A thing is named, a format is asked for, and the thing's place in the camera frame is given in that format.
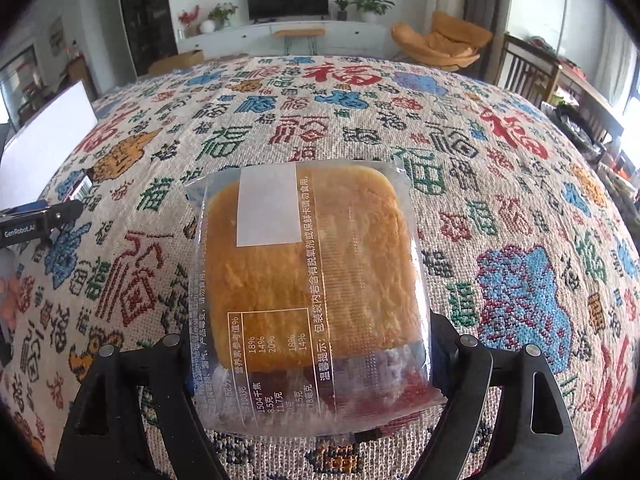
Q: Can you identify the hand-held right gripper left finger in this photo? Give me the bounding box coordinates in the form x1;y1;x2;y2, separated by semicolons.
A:
54;332;231;480

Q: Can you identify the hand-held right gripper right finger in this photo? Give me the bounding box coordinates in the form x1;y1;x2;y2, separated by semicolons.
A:
410;312;583;480

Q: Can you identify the white storage box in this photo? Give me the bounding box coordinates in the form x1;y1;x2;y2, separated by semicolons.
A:
0;81;98;211

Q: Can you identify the clear bread packet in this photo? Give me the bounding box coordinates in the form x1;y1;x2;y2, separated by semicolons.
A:
184;156;448;443

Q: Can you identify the printed woven tablecloth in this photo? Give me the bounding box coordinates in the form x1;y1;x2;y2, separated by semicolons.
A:
0;55;640;480

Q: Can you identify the cardboard box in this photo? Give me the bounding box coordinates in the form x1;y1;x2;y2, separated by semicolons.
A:
148;50;205;75

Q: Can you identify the dark bookcase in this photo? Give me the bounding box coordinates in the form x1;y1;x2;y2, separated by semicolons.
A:
116;0;178;78

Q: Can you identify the red flower bouquet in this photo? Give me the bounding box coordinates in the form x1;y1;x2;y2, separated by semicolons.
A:
178;6;201;37

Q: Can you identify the white television cabinet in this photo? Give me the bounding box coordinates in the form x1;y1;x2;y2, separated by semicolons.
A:
185;22;396;58

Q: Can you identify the green plant in vase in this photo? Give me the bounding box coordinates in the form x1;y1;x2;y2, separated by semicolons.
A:
207;2;239;28

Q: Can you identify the wooden stool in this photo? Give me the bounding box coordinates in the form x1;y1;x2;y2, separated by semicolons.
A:
273;29;326;55

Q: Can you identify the dark wooden chair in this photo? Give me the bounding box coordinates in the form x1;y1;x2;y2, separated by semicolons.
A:
495;32;561;106

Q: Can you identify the orange lounge chair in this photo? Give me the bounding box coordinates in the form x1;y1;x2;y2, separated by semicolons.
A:
391;11;493;72

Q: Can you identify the white sheer curtain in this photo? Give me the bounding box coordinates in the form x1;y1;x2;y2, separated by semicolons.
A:
595;10;633;111

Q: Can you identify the grey curtain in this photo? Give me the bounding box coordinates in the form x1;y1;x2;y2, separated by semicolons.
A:
462;0;513;61

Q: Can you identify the large potted plant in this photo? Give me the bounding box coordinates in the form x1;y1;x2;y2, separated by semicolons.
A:
350;0;396;23

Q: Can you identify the framed wall picture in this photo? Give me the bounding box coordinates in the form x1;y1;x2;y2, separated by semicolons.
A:
47;15;66;58

